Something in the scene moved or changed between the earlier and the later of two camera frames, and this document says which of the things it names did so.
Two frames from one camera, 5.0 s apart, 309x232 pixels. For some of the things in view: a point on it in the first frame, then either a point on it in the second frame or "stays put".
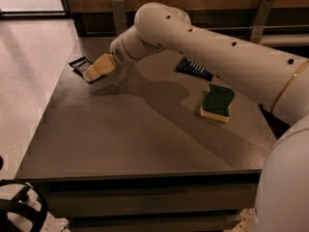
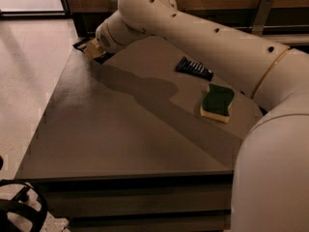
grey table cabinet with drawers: [155, 144] stays put
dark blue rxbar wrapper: [188, 67] stays put
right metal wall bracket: [263, 14] stays put
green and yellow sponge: [216, 102] stays put
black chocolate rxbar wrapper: [79, 65] → [81, 44]
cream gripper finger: [104, 64] → [94, 48]
